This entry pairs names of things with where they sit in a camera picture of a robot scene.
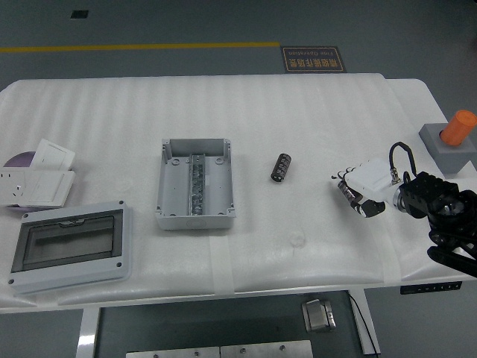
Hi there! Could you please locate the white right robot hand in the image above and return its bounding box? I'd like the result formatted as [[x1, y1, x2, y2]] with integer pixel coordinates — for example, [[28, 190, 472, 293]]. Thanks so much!
[[330, 158, 402, 219]]

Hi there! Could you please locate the black cylindrical battery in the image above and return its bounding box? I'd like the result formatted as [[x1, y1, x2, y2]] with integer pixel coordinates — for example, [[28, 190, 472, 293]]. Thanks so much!
[[269, 151, 292, 183], [336, 180, 364, 206]]

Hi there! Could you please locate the silver metal floor box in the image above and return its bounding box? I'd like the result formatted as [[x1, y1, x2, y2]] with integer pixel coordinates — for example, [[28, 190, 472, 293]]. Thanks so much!
[[300, 298, 338, 333]]

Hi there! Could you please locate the grey open junction box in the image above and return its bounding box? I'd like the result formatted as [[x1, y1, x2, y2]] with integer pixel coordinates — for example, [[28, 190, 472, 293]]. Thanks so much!
[[155, 138, 237, 231]]

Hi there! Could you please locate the grey distribution box dark cover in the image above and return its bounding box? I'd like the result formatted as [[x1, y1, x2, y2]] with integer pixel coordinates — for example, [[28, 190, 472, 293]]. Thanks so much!
[[7, 200, 134, 296]]

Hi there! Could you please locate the grey block holder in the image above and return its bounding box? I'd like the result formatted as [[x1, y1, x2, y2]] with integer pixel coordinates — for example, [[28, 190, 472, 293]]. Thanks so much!
[[418, 122, 477, 180]]

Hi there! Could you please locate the white tape strip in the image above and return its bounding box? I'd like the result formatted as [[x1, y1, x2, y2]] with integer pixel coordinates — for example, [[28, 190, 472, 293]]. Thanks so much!
[[382, 238, 403, 289]]

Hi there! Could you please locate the orange cylinder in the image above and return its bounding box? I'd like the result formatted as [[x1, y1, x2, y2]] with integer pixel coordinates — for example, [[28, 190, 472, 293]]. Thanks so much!
[[441, 109, 477, 147]]

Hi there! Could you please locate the black table control panel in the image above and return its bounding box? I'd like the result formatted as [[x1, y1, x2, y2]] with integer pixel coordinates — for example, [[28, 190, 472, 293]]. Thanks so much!
[[400, 281, 463, 295]]

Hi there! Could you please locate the white foam mat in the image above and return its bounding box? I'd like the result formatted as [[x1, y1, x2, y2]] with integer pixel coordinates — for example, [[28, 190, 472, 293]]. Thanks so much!
[[0, 73, 469, 309]]

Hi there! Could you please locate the black floor sign orange text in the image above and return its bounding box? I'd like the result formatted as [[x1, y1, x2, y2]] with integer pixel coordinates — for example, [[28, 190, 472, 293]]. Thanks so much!
[[279, 45, 348, 75]]

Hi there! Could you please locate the white table leg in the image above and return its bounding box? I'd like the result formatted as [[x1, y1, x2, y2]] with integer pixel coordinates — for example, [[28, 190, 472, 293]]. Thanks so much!
[[348, 289, 382, 356], [76, 307, 101, 358]]

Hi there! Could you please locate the grey metal plate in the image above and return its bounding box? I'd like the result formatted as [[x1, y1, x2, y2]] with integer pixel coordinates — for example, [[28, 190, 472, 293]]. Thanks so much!
[[125, 346, 221, 358], [219, 340, 314, 358]]

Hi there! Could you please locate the dark grey base platform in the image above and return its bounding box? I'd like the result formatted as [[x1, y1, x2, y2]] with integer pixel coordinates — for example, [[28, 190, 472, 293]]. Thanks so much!
[[92, 289, 364, 358]]

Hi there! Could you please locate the purple disc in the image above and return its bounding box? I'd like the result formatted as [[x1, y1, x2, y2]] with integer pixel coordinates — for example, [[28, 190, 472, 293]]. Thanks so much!
[[2, 151, 37, 213]]

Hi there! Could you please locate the thin black cable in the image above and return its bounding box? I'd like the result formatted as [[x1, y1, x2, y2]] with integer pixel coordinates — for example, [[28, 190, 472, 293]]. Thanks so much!
[[347, 291, 377, 356]]

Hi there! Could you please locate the metal mounting rail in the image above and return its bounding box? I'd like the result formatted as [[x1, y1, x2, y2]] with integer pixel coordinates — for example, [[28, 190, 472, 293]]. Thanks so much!
[[188, 153, 206, 216]]

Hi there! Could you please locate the white switch panel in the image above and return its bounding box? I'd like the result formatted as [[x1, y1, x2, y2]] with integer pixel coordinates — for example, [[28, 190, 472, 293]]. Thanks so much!
[[25, 169, 77, 208], [30, 138, 77, 172]]

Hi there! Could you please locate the white wall socket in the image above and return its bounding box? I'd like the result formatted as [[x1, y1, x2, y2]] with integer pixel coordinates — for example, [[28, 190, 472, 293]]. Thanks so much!
[[0, 167, 28, 207]]

